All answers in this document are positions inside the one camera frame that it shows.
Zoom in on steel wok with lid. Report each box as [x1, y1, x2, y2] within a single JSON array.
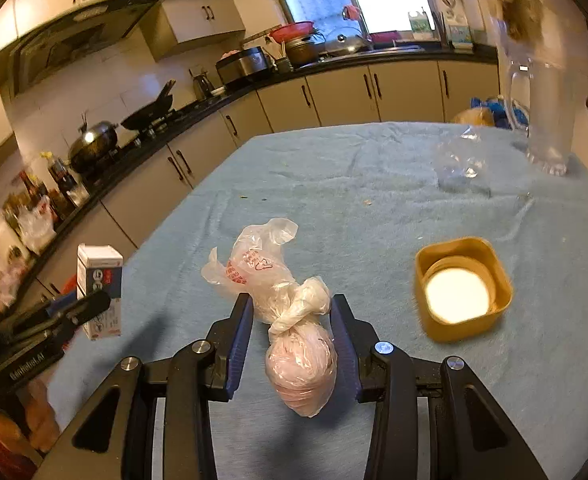
[[68, 120, 118, 174]]

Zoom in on blue white carton box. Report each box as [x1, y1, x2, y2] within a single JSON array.
[[76, 244, 123, 340]]

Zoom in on clear glass pitcher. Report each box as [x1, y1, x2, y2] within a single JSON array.
[[503, 56, 575, 176]]

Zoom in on range hood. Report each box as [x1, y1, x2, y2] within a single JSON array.
[[7, 0, 158, 96]]

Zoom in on glass pot lid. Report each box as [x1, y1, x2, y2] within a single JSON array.
[[324, 34, 372, 58]]

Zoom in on pink knotted plastic bag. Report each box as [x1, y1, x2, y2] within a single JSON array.
[[202, 218, 338, 418]]

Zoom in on pink white plastic bags pile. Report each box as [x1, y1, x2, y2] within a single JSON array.
[[0, 211, 29, 316]]

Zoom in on red plastic basin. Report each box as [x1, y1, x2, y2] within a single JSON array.
[[269, 21, 315, 44]]

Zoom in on dark sauce bottle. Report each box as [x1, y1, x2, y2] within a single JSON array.
[[40, 152, 81, 207]]

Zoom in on blue plastic bag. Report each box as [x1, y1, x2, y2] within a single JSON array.
[[470, 96, 529, 129]]

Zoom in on black kitchen countertop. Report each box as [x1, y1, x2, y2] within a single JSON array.
[[19, 47, 499, 292]]

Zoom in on blue towel tablecloth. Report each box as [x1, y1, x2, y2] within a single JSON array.
[[50, 124, 588, 479]]

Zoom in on white plastic bag on counter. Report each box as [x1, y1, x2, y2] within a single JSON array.
[[17, 196, 55, 255]]

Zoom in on clear plastic wrap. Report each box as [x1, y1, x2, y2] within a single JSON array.
[[433, 126, 492, 197]]

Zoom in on beige lower kitchen cabinets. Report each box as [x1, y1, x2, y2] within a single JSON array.
[[17, 55, 500, 304]]

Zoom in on yellow square plastic lid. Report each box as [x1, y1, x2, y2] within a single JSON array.
[[414, 237, 513, 344]]

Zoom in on person's left hand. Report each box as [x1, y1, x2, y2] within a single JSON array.
[[0, 378, 60, 460]]

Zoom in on black frying pan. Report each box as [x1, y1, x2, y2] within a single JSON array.
[[120, 79, 177, 132]]

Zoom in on silver rice cooker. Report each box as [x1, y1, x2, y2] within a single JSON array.
[[216, 47, 273, 87]]

